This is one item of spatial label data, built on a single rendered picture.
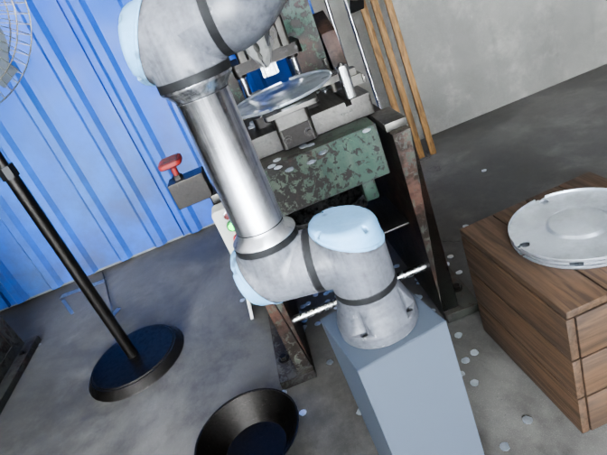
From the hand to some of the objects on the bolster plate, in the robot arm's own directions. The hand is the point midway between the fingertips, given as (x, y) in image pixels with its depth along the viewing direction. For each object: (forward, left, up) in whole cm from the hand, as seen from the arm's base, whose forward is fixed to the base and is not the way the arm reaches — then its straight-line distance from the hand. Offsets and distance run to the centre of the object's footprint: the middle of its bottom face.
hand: (264, 63), depth 120 cm
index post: (+6, -21, -18) cm, 28 cm away
